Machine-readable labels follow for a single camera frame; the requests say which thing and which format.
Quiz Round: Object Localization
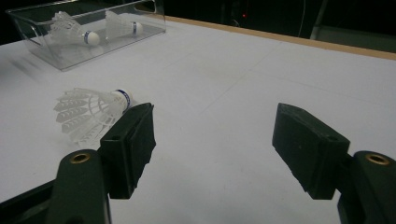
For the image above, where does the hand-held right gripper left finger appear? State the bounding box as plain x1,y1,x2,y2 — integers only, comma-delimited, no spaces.
99,102,157,200

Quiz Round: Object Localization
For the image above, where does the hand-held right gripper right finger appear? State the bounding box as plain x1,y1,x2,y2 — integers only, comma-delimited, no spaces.
272,102,351,201

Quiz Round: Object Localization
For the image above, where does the white shuttlecock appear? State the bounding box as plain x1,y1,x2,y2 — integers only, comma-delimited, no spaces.
49,10,101,47
104,9,144,40
52,88,138,149

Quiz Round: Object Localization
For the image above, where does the clear plastic box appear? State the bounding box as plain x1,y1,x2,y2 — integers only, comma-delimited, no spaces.
5,0,167,72

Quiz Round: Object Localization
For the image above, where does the white table cover sheet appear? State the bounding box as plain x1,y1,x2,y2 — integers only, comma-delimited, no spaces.
0,13,396,224

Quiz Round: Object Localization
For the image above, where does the black equipment with red light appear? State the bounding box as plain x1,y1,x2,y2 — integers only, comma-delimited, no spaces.
214,0,300,32

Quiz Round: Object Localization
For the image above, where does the white desk frame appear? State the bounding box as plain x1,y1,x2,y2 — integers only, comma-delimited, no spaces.
309,0,396,54

